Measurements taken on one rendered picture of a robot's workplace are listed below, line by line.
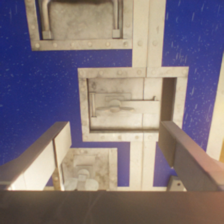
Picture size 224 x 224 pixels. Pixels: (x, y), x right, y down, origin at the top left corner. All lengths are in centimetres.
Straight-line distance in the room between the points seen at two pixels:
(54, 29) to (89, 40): 6
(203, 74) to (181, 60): 4
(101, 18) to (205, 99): 21
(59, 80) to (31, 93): 5
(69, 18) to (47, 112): 15
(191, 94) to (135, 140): 12
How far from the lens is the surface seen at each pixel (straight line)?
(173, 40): 27
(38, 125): 31
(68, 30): 29
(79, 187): 33
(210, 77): 30
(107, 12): 28
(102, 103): 28
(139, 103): 27
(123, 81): 27
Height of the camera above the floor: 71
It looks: 16 degrees up
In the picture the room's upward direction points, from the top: 179 degrees clockwise
